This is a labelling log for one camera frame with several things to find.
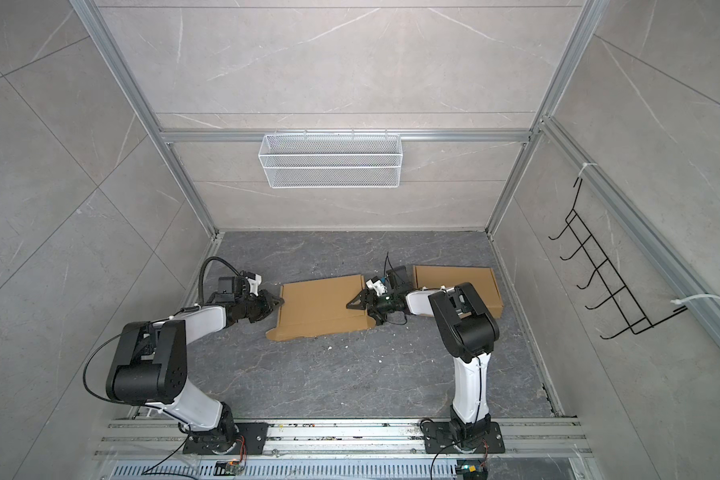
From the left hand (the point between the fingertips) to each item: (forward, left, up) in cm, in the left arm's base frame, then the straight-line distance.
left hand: (281, 296), depth 95 cm
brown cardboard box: (+11, -72, -9) cm, 74 cm away
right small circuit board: (-47, -51, -5) cm, 70 cm away
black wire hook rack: (-13, -82, +28) cm, 87 cm away
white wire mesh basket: (+38, -17, +25) cm, 48 cm away
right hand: (-5, -23, -1) cm, 24 cm away
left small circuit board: (-45, +8, -7) cm, 46 cm away
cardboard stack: (-5, -13, +1) cm, 14 cm away
